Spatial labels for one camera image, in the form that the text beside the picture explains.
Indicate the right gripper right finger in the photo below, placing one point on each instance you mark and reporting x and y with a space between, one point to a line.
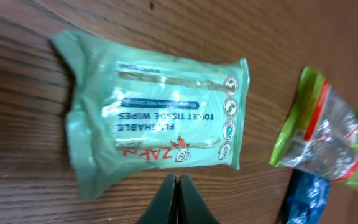
192 209

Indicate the blue snack bar wrapper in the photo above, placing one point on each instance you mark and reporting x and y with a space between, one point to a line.
305 199

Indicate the green packet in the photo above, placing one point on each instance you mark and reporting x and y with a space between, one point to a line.
320 135

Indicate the teal snack packet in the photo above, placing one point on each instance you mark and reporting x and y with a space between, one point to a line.
133 110

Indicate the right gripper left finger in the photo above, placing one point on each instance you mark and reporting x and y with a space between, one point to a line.
162 209

